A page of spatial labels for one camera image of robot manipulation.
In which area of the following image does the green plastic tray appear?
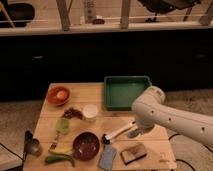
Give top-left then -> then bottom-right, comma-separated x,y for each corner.
104,76 -> 152,111

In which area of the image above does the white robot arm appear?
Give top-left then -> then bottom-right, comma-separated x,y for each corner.
131,86 -> 213,148

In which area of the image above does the dark red bowl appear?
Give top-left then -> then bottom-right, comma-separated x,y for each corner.
72,132 -> 100,161

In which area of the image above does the black office chair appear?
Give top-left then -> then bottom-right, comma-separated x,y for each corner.
137,0 -> 202,23

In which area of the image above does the white handled brush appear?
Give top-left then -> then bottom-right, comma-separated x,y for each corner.
101,121 -> 136,144

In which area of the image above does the orange bowl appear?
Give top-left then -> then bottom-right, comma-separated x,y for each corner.
46,86 -> 70,106

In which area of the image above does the metal ladle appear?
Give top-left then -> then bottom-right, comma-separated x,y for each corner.
23,130 -> 42,159

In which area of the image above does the black cable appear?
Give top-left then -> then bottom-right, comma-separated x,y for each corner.
167,132 -> 213,171

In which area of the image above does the yellow banana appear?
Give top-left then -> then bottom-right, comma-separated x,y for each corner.
49,147 -> 72,155

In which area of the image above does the green cucumber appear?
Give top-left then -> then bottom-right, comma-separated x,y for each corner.
44,155 -> 75,166

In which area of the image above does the black chair left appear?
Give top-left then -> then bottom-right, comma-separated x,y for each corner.
0,0 -> 35,28

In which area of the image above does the white paper cup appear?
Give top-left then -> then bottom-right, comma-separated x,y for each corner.
82,104 -> 98,121

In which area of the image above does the brown dried food pile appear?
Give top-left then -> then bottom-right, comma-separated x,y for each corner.
63,108 -> 83,120

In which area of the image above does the orange egg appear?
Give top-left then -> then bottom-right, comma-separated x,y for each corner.
56,91 -> 66,100

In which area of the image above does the light blue towel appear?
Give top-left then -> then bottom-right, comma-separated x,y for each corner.
127,128 -> 140,139

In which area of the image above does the brown sponge block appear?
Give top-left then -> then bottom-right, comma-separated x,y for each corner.
120,143 -> 147,165

